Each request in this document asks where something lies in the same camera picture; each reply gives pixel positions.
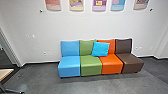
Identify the wall poster, pink brown figure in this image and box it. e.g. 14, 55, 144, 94
133, 0, 150, 11

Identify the cyan cushion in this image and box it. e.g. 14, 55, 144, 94
90, 41, 111, 58

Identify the dark table foot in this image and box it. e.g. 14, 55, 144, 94
0, 83, 25, 94

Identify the brown sofa chair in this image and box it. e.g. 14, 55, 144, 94
114, 37, 145, 75

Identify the blue sofa chair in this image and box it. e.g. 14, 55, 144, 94
57, 40, 82, 79

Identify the wall poster, light blue figure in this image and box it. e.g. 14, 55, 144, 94
110, 0, 127, 12

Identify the green sofa chair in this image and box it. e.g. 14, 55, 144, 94
78, 39, 103, 77

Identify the wooden table top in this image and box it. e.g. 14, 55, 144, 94
0, 68, 15, 83

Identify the wall poster, yellow figure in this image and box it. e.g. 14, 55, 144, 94
68, 0, 85, 13

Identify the wall poster, orange figure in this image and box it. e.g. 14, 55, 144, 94
44, 0, 63, 12

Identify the wall poster, purple figure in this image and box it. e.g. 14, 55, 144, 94
91, 0, 108, 13

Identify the orange sofa chair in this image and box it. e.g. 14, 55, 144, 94
96, 38, 124, 75

